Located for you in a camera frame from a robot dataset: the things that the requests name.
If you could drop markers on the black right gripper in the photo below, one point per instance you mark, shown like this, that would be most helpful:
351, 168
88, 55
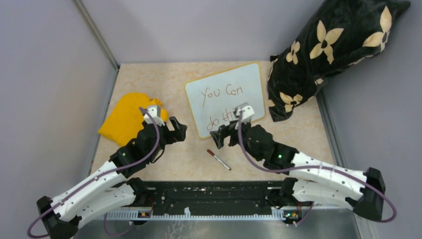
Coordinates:
220, 134

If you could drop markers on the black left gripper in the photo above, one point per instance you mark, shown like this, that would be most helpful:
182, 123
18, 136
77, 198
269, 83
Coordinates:
178, 135

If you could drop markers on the white marker pen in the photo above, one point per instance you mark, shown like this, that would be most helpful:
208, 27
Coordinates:
222, 162

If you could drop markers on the yellow framed whiteboard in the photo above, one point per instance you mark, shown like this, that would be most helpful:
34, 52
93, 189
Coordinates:
213, 98

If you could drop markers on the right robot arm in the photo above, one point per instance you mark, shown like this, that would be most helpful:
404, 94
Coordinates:
308, 179

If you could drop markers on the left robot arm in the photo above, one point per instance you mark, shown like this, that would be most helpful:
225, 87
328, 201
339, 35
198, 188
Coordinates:
112, 186

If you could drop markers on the yellow cloth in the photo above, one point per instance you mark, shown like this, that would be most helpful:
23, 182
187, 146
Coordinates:
125, 120

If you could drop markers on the black floral pillow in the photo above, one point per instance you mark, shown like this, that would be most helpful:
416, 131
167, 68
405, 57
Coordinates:
340, 34

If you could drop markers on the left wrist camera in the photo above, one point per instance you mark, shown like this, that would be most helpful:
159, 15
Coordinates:
153, 113

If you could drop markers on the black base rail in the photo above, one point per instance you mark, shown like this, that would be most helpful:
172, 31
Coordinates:
215, 201

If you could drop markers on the aluminium corner post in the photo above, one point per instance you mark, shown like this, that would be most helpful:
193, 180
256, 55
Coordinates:
92, 27

